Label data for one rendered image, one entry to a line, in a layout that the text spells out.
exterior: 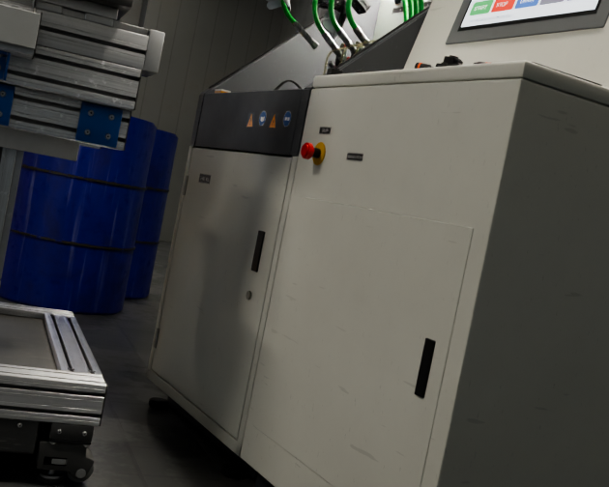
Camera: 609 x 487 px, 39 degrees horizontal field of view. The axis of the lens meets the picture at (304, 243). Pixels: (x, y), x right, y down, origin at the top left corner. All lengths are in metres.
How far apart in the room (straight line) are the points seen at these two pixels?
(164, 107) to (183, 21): 0.92
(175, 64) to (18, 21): 7.52
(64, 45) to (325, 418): 0.95
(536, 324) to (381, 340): 0.29
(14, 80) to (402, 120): 0.81
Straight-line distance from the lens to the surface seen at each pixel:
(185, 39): 9.33
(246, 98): 2.31
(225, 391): 2.17
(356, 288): 1.69
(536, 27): 1.83
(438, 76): 1.60
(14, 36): 1.79
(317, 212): 1.86
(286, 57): 2.72
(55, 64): 1.91
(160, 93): 9.23
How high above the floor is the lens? 0.69
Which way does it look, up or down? 3 degrees down
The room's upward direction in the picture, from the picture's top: 11 degrees clockwise
